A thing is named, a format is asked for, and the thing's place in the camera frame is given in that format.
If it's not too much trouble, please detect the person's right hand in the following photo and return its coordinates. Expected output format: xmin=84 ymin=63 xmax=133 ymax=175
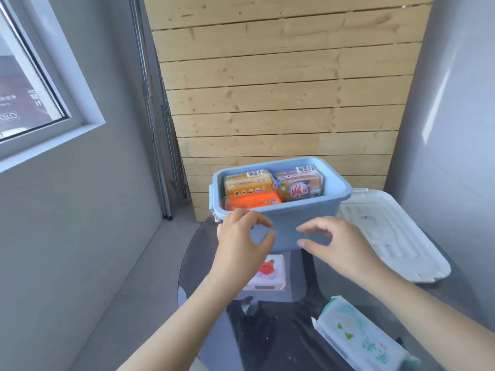
xmin=296 ymin=215 xmax=382 ymax=284

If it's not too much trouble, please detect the folded metal stand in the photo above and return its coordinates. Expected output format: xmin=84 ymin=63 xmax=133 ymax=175
xmin=128 ymin=0 xmax=190 ymax=221

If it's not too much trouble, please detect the yellow soap pack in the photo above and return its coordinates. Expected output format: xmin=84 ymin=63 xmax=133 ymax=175
xmin=223 ymin=169 xmax=276 ymax=197

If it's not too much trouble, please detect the white framed window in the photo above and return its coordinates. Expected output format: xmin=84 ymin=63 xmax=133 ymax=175
xmin=0 ymin=0 xmax=106 ymax=173

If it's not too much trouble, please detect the blue plastic storage bin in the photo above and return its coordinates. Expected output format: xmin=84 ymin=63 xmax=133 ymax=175
xmin=209 ymin=156 xmax=353 ymax=255

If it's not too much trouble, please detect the person's right forearm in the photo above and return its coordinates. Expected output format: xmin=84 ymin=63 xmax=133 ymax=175
xmin=348 ymin=266 xmax=495 ymax=371

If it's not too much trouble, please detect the wooden plank panel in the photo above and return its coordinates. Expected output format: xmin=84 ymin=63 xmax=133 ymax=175
xmin=143 ymin=0 xmax=434 ymax=223

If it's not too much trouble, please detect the white plastic bin lid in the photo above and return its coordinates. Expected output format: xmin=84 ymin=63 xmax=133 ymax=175
xmin=336 ymin=188 xmax=452 ymax=283

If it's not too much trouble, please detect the white tissue pack red flower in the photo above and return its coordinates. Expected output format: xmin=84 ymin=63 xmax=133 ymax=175
xmin=243 ymin=254 xmax=287 ymax=292

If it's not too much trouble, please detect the person's left forearm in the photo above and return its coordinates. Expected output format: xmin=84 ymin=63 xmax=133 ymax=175
xmin=115 ymin=276 xmax=254 ymax=371

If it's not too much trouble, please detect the clear-wrapped brown soap pack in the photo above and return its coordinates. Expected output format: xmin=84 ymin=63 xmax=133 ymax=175
xmin=272 ymin=164 xmax=325 ymax=203

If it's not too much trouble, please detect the green white wet wipes pack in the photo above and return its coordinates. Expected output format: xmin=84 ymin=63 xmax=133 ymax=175
xmin=312 ymin=295 xmax=421 ymax=371

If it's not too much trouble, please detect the orange soap pack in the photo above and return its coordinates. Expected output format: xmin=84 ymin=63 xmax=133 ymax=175
xmin=224 ymin=190 xmax=282 ymax=212

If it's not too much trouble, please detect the person's left hand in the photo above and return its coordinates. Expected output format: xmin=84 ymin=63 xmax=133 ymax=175
xmin=211 ymin=208 xmax=278 ymax=284

